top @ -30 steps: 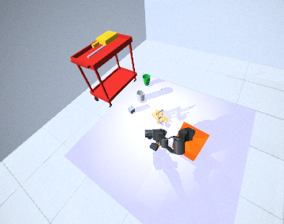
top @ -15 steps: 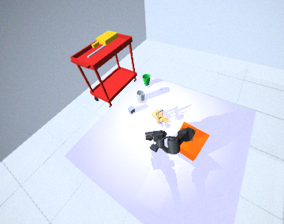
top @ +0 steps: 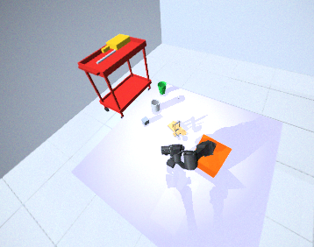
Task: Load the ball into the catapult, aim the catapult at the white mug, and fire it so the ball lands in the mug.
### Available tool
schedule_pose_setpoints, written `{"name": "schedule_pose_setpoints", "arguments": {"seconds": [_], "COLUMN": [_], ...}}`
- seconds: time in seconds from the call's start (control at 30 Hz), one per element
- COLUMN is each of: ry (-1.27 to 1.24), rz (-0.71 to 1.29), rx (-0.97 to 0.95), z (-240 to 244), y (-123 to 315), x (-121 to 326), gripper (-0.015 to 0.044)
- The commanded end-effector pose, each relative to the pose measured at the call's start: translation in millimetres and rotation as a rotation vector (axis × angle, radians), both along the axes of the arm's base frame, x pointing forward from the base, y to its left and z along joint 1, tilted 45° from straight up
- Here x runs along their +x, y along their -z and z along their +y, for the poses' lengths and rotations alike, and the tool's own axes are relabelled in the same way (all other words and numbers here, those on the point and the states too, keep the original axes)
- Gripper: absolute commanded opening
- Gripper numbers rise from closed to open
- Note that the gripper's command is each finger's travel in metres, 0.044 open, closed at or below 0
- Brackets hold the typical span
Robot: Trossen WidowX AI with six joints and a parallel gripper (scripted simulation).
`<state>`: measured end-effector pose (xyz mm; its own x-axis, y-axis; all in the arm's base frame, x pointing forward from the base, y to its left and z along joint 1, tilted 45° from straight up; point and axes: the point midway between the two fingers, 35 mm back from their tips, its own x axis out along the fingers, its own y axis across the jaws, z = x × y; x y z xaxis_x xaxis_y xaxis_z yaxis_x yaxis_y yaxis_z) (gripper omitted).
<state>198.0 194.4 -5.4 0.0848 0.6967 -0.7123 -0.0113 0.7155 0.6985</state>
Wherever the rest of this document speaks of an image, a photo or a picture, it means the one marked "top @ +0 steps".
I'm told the white mug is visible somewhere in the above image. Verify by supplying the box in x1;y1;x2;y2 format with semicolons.
151;99;160;112

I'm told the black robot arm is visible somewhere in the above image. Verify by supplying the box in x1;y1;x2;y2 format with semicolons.
161;140;216;171

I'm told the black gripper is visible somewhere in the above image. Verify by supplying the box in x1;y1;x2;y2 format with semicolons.
166;157;175;168

